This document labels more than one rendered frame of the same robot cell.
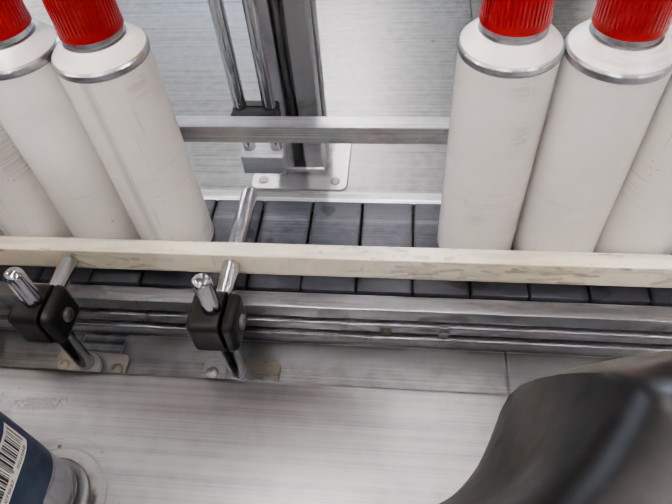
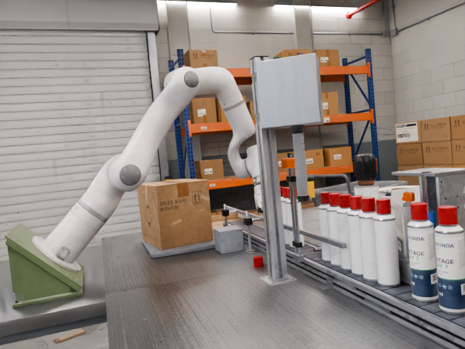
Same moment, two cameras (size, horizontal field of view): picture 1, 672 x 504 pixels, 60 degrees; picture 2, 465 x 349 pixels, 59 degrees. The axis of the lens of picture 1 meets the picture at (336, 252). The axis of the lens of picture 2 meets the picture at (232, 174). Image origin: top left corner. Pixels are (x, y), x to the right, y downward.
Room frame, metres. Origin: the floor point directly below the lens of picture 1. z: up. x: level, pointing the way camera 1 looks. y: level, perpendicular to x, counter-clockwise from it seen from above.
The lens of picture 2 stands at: (1.10, 1.07, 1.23)
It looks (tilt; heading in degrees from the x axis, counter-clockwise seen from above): 3 degrees down; 242
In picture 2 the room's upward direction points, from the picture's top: 5 degrees counter-clockwise
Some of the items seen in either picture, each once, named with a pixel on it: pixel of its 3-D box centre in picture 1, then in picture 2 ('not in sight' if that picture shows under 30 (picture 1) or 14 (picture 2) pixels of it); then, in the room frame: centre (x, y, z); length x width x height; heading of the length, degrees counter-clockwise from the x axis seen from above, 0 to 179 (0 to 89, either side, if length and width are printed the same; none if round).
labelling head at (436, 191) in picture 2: not in sight; (432, 226); (0.25, 0.44, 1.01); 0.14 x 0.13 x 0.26; 80
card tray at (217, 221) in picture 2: not in sight; (223, 221); (0.10, -0.98, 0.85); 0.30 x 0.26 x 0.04; 80
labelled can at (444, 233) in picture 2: not in sight; (450, 258); (0.37, 0.56, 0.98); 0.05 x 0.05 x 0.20
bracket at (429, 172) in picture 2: not in sight; (430, 171); (0.25, 0.44, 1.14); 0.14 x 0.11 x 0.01; 80
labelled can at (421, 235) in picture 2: not in sight; (421, 251); (0.36, 0.48, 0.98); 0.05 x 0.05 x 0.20
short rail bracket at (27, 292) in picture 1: (66, 304); not in sight; (0.23, 0.18, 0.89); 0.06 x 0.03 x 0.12; 170
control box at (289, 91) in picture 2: not in sight; (290, 93); (0.37, 0.09, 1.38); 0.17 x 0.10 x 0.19; 135
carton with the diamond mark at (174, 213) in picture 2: not in sight; (174, 211); (0.47, -0.73, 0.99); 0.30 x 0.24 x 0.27; 89
